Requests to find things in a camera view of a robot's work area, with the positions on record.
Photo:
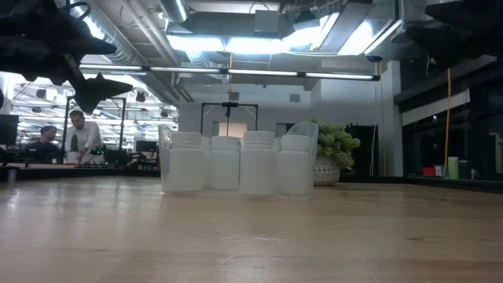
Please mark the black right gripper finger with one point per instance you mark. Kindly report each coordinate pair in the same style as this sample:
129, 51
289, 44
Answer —
452, 39
471, 9

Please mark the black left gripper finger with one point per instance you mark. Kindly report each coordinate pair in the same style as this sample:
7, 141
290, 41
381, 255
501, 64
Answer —
98, 88
82, 41

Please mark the clear plastic basket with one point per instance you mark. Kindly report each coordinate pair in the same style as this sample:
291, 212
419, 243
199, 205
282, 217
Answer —
163, 137

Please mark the person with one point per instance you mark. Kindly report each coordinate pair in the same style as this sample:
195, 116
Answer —
43, 147
86, 137

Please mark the black computer monitor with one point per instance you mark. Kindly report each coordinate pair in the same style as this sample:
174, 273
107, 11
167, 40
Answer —
8, 129

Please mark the green plastic cup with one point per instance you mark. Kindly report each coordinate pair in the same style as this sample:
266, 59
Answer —
453, 169

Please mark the dark plastic cup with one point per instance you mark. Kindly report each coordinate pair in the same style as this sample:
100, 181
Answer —
463, 170

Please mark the small red box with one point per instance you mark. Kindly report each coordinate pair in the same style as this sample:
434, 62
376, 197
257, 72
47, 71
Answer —
427, 172

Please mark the green potted succulent plant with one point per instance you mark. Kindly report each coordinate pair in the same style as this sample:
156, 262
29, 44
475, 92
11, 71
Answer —
338, 145

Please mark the long ceiling light fixture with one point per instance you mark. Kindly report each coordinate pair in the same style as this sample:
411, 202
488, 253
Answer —
259, 72

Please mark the black workstation frame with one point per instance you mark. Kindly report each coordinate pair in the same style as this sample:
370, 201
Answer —
123, 126

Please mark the silver round air duct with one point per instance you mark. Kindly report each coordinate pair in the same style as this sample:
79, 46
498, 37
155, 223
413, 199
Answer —
175, 9

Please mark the black camera tripod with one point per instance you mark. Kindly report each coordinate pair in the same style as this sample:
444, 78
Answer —
230, 104

